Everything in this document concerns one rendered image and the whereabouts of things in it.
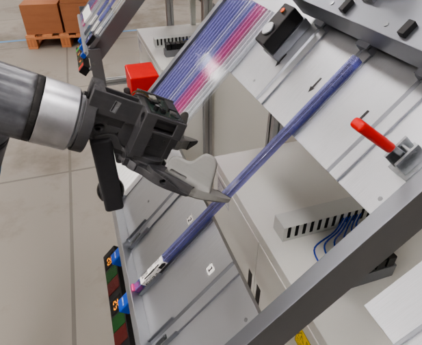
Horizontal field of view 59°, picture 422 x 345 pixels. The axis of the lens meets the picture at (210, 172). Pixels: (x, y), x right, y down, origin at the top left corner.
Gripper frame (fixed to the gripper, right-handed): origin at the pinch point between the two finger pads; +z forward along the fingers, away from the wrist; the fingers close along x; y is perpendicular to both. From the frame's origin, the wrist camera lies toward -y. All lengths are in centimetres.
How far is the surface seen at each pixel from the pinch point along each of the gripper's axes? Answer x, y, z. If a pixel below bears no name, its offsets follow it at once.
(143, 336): -8.9, -25.8, -1.5
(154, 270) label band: -0.5, -20.3, -0.2
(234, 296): -13.9, -9.9, 3.9
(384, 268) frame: -5.7, -8.3, 45.6
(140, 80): 79, -15, 10
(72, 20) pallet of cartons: 374, -71, 14
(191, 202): 6.2, -10.1, 3.9
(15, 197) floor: 132, -114, -10
